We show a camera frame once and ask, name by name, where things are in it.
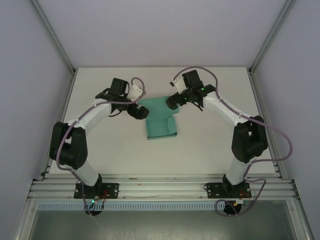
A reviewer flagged green paper box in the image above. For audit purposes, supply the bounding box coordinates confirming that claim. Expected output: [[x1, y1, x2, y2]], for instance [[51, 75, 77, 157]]
[[137, 96, 181, 141]]

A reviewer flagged shiny metal sheet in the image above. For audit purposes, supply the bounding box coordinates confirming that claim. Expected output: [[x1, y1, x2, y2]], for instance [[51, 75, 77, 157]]
[[27, 209, 297, 240]]

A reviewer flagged aluminium table side rail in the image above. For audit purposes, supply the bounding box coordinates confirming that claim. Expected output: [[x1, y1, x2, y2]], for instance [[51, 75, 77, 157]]
[[39, 69, 77, 180]]

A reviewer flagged aluminium mounting rail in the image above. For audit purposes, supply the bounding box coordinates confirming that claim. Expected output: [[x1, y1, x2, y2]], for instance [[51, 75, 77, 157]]
[[27, 174, 300, 201]]

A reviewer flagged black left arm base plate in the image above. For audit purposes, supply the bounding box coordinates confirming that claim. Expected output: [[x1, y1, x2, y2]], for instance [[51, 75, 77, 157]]
[[73, 182, 120, 200]]

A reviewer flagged aluminium frame post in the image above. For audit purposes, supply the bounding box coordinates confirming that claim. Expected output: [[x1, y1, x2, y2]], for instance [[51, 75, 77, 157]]
[[249, 0, 298, 72], [31, 0, 76, 74]]

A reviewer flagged grey slotted cable duct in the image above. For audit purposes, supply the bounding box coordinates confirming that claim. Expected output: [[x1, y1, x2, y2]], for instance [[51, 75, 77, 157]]
[[37, 201, 226, 211]]

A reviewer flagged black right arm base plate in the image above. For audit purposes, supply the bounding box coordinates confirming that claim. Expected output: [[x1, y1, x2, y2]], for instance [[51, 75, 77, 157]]
[[204, 182, 251, 200]]

